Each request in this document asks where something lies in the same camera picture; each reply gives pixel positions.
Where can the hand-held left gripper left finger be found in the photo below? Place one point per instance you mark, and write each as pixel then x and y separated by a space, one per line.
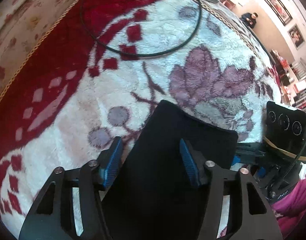
pixel 112 160

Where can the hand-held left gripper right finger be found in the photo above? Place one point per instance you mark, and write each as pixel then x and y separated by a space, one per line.
pixel 189 162

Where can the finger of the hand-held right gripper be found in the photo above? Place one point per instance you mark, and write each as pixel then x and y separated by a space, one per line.
pixel 244 162
pixel 249 148

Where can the black pants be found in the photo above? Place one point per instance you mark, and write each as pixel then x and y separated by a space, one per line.
pixel 155 180

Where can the person's right forearm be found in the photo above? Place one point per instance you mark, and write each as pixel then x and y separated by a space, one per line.
pixel 293 205

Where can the white and red plush blanket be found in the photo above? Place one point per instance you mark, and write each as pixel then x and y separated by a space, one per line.
pixel 67 142

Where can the shelf with red boxes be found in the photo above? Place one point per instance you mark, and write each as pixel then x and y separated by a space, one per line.
pixel 290 80

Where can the beige floral bed sheet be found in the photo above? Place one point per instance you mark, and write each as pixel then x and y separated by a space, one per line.
pixel 17 17

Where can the small framed wall picture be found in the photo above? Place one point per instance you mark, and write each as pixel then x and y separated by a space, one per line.
pixel 296 35

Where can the large framed wall picture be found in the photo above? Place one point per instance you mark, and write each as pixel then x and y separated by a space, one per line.
pixel 276 6

